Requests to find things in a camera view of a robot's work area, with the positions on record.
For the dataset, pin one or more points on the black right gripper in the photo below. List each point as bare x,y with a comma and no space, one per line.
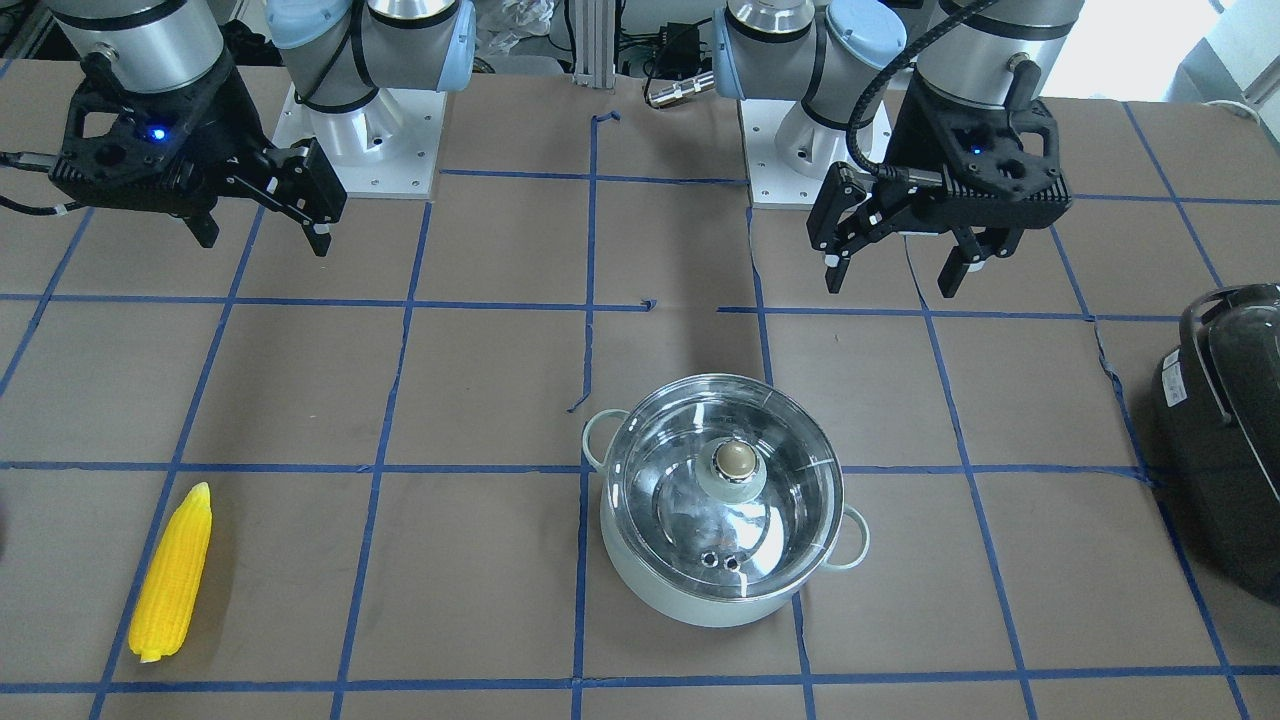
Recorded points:
232,113

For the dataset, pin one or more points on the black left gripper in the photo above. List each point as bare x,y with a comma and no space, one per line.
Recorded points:
925,133

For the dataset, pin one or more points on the glass pot lid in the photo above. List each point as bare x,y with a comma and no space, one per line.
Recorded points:
725,487

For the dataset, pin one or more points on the yellow corn cob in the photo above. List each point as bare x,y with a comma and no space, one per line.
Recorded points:
166,605

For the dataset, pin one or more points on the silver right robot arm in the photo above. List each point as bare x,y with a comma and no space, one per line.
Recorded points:
250,60

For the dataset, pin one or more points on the pale green cooking pot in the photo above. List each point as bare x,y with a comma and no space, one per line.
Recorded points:
730,560

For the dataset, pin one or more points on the black rice cooker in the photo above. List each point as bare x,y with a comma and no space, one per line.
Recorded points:
1217,403

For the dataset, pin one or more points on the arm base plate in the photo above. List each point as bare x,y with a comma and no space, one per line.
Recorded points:
386,150
787,153

